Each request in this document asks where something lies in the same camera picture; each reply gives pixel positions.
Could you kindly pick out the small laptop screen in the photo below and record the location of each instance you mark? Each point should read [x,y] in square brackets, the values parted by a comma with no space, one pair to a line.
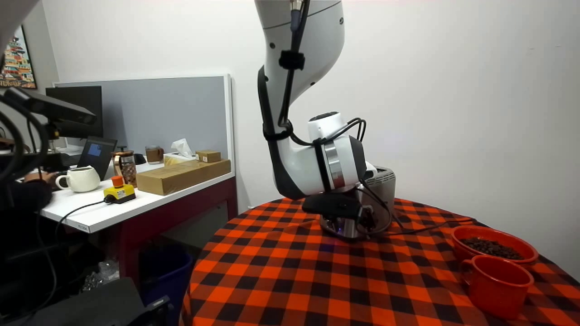
[96,153]

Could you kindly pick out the white teapot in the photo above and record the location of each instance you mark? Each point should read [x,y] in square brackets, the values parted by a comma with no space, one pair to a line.
[78,180]

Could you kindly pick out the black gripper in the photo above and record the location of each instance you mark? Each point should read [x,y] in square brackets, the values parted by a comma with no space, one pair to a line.
[335,209]

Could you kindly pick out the black computer monitor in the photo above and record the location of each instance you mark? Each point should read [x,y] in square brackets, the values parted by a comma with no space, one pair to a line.
[85,111]

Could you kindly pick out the red black plaid tablecloth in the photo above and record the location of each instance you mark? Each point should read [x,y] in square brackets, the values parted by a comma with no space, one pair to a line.
[276,267]

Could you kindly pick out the blue bin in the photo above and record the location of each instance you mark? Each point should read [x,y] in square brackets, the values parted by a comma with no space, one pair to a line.
[163,272]

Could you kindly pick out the red bowl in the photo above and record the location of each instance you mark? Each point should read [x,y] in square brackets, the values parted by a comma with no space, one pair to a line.
[470,241]

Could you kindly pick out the red mug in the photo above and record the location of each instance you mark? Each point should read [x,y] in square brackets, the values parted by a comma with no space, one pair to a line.
[495,285]

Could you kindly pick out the grey desk partition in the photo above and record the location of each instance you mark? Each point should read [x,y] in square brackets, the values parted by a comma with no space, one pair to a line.
[160,111]

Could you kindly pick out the flat cardboard box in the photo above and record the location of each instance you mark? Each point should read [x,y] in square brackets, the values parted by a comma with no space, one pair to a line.
[167,180]

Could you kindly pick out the tissue box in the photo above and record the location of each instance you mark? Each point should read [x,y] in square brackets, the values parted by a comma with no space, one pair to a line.
[178,153]

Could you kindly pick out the wall poster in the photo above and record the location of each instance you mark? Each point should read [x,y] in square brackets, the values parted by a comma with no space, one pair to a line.
[18,68]

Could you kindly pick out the white desk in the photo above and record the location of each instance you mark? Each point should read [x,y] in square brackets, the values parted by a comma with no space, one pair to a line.
[131,225]

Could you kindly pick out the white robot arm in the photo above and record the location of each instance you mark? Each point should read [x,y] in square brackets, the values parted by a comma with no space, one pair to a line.
[303,42]

